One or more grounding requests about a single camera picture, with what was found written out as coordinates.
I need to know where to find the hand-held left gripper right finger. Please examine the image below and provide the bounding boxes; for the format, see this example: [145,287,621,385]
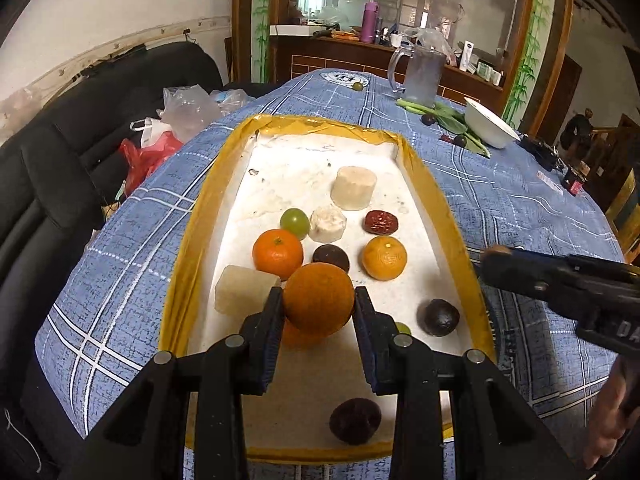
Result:
[352,286,581,480]

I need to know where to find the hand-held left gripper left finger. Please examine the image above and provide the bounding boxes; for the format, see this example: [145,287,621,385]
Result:
[60,286,286,480]

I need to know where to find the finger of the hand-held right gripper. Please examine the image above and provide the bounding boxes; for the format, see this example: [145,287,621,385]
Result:
[477,247,597,320]

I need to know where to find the blocky peeled sugarcane chunk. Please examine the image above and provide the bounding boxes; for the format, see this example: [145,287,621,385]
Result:
[215,265,282,317]

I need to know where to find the orange mandarin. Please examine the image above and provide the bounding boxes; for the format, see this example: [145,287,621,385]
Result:
[362,236,407,281]
[252,229,304,281]
[282,262,356,339]
[280,317,331,347]

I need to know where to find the red date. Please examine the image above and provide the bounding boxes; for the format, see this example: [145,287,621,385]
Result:
[362,209,399,236]

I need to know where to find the small peeled sugarcane chunk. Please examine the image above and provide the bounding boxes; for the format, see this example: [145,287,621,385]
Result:
[308,206,348,243]

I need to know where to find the large peeled sugarcane chunk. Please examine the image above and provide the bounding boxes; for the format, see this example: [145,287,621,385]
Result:
[330,166,376,211]

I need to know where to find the white foam tray yellow tape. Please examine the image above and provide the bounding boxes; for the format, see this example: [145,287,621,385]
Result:
[159,114,497,463]

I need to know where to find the person's right hand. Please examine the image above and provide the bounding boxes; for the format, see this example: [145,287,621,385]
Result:
[582,355,640,471]

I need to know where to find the yellow wooden chair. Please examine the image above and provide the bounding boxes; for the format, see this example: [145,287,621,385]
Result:
[605,167,640,266]

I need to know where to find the small dark bottle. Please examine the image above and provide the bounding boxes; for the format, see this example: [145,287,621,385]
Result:
[562,161,590,195]

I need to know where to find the black device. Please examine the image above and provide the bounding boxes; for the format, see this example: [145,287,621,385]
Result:
[520,135,563,171]

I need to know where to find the white bowl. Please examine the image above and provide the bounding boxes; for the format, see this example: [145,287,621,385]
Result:
[464,97,522,150]

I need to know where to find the green leafy vegetable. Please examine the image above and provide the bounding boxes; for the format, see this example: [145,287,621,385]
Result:
[396,99,493,157]

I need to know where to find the brown wooden door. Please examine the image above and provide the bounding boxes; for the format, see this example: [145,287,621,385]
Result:
[545,55,583,131]

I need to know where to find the small white boxes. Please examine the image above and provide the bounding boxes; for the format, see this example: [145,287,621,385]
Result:
[475,60,503,86]

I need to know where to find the red plastic bag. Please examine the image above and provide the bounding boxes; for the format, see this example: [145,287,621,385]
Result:
[118,131,185,196]

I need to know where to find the clear glass pitcher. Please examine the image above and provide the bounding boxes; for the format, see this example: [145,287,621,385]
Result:
[387,44,447,106]

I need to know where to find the blue white plastic bag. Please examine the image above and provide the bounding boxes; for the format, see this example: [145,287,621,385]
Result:
[210,88,249,113]

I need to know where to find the clear plastic bag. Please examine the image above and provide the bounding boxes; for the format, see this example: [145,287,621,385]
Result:
[161,85,221,143]

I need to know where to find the translucent plastic bag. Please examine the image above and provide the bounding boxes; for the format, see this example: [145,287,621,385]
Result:
[405,27,456,63]

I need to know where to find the black leather sofa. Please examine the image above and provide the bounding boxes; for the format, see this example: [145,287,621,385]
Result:
[0,42,224,480]

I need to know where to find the wooden mirror cabinet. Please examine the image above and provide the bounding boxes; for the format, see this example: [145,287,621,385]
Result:
[231,0,576,136]

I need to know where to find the purple bottle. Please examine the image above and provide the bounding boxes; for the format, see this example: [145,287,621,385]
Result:
[361,2,379,44]

